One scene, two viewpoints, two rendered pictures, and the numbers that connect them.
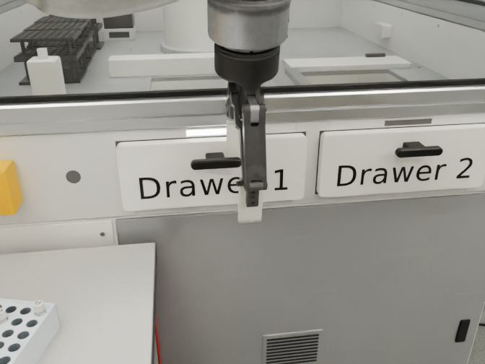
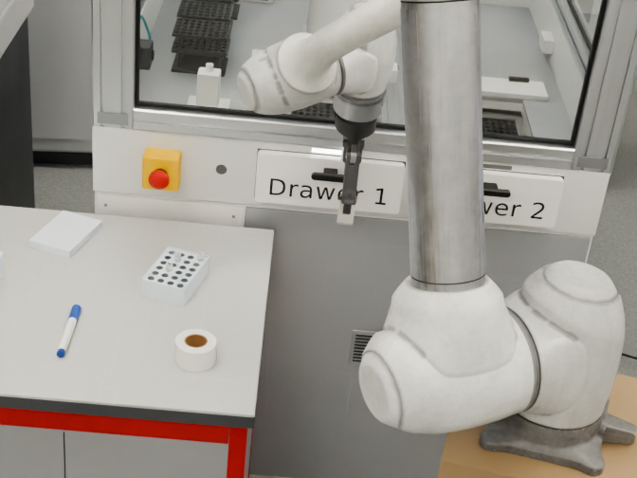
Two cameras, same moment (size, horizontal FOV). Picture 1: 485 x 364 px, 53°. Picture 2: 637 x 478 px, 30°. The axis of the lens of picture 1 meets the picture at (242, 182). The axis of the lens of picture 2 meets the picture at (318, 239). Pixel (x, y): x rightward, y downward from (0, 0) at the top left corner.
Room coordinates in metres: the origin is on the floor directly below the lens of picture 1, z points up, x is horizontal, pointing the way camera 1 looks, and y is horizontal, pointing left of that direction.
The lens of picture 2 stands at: (-1.37, -0.17, 2.00)
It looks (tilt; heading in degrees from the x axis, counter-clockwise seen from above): 31 degrees down; 6
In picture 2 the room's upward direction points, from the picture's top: 6 degrees clockwise
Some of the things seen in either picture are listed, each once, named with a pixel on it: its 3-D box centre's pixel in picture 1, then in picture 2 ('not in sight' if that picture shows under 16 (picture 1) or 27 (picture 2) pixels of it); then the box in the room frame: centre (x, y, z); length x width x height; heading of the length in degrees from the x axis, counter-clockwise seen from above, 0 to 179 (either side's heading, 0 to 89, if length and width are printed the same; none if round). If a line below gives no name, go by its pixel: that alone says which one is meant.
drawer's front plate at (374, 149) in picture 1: (405, 160); (486, 196); (0.73, -0.27, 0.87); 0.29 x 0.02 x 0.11; 98
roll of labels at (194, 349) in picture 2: not in sight; (195, 350); (0.20, 0.19, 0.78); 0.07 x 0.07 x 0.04
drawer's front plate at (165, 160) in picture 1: (214, 172); (329, 182); (0.69, 0.04, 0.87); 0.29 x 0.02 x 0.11; 98
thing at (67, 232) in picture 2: not in sight; (65, 233); (0.51, 0.52, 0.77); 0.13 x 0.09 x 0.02; 170
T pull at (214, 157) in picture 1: (215, 159); (330, 174); (0.66, 0.04, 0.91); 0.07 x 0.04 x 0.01; 98
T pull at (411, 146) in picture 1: (415, 149); (490, 189); (0.70, -0.27, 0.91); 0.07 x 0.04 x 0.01; 98
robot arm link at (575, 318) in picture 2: not in sight; (561, 338); (0.06, -0.38, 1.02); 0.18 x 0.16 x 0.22; 126
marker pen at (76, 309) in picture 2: not in sight; (68, 330); (0.21, 0.41, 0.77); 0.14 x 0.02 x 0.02; 8
